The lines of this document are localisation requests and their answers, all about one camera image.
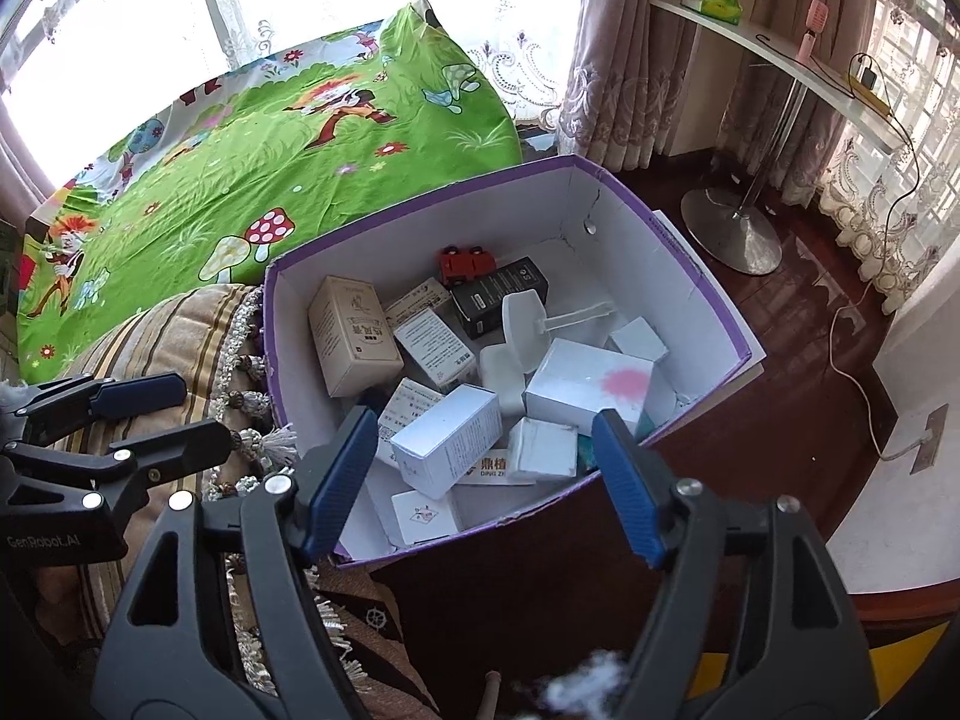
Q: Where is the purple-edged white cardboard box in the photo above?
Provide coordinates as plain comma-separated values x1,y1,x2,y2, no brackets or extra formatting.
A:
262,154,753,569

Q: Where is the white box with blue text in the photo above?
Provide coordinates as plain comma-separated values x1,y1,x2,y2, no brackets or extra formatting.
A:
392,306,479,392

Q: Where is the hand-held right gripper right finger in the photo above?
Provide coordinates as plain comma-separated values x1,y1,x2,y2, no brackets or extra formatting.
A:
591,409,880,720

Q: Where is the large beige box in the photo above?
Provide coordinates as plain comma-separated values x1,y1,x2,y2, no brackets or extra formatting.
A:
307,275,406,398

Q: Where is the white curved shelf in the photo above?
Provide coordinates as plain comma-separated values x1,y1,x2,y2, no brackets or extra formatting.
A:
649,0,912,155

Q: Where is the pink handheld fan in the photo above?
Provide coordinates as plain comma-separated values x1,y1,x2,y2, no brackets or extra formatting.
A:
799,0,833,65

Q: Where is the white lace curtain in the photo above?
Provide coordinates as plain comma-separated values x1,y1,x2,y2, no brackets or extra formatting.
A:
816,0,960,316
0,0,593,166

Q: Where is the black box with gold print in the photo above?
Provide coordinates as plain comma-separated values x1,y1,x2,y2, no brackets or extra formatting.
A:
448,256,551,341

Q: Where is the brown ship wheel print cloth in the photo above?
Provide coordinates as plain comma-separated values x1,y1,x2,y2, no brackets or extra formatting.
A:
225,562,443,720

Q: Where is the metal leg with round base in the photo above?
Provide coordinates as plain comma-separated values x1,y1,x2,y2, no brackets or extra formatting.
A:
681,79,815,276

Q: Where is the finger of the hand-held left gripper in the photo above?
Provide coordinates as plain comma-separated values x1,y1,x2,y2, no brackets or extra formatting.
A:
0,420,233,533
15,373,188,447

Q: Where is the red toy car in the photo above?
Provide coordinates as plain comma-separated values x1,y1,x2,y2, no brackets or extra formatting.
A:
437,244,498,288

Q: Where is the beige text-covered box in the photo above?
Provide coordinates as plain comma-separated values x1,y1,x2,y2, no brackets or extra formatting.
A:
385,277,453,331

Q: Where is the striped cushion with tassels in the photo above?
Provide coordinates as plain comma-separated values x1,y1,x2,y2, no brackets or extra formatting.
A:
30,281,301,646

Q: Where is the white cable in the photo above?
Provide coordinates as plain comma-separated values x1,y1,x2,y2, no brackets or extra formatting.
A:
825,277,931,462

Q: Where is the white box with pink stain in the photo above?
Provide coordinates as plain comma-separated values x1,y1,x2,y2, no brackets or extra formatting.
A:
523,337,655,437

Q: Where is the white and yellow long box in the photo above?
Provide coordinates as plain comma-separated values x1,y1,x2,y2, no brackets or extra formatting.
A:
456,450,539,486

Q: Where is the green cartoon printed sheet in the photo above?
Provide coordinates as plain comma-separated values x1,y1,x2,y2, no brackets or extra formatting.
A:
15,4,524,383

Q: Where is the wall socket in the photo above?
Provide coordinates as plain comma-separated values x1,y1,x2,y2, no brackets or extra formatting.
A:
909,403,950,475

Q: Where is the small white box red logo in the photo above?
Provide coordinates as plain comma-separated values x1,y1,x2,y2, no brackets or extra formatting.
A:
390,489,464,546

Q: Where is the yellow power strip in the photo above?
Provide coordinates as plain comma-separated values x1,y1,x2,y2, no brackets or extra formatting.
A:
847,52,893,117

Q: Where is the white fluff tuft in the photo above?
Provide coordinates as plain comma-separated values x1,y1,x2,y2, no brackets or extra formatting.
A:
536,649,627,713

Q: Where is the plain white box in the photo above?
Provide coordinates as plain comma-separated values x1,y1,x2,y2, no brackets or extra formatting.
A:
390,384,502,500

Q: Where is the green tissue pack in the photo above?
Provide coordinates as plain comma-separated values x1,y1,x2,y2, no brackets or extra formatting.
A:
681,0,743,25

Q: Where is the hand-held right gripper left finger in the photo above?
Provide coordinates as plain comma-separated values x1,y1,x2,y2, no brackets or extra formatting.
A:
90,405,380,720

